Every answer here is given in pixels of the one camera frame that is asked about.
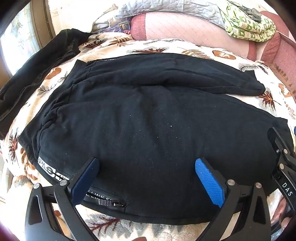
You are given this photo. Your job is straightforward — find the black jacket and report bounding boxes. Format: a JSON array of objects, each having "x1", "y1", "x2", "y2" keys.
[{"x1": 0, "y1": 28, "x2": 93, "y2": 139}]

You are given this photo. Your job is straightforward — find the purple printed packet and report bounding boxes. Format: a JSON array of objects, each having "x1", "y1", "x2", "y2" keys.
[{"x1": 117, "y1": 23, "x2": 133, "y2": 36}]

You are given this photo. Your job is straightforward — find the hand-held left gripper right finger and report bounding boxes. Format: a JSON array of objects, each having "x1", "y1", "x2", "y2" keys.
[{"x1": 195, "y1": 158, "x2": 271, "y2": 241}]

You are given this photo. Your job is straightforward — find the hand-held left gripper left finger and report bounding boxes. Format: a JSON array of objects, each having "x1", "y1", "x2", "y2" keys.
[{"x1": 25, "y1": 157, "x2": 100, "y2": 241}]

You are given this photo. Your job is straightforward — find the window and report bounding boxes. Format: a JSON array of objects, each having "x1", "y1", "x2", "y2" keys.
[{"x1": 0, "y1": 0, "x2": 56, "y2": 77}]

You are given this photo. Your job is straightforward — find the green printed cloth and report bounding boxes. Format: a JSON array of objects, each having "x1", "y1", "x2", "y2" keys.
[{"x1": 220, "y1": 0, "x2": 277, "y2": 43}]

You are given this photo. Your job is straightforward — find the dark grey crumpled cloth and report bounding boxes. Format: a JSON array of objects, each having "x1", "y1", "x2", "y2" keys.
[{"x1": 238, "y1": 6, "x2": 262, "y2": 22}]

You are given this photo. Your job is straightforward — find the leaf print fleece blanket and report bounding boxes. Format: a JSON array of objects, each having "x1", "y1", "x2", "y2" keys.
[{"x1": 0, "y1": 31, "x2": 296, "y2": 241}]

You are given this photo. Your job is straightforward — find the grey quilted cover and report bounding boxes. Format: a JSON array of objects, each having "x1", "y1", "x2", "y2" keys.
[{"x1": 92, "y1": 0, "x2": 228, "y2": 29}]

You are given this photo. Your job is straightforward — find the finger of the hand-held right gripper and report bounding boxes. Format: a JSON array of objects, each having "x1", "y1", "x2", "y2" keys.
[{"x1": 267, "y1": 127, "x2": 296, "y2": 178}]

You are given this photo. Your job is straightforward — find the pink quilted sofa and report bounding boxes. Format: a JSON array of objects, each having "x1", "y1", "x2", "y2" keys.
[{"x1": 131, "y1": 10, "x2": 296, "y2": 88}]

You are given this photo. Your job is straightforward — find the black pants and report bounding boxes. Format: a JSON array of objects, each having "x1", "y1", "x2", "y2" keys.
[{"x1": 18, "y1": 53, "x2": 295, "y2": 224}]

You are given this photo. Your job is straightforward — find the person's right hand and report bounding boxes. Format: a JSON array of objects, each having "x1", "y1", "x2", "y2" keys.
[{"x1": 270, "y1": 201, "x2": 295, "y2": 232}]

